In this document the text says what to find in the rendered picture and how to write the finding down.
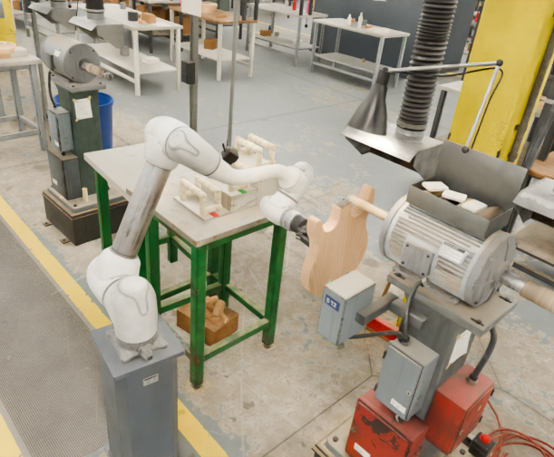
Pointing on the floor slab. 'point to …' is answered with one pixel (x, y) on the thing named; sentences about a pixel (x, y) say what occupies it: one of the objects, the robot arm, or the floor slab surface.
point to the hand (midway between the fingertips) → (332, 245)
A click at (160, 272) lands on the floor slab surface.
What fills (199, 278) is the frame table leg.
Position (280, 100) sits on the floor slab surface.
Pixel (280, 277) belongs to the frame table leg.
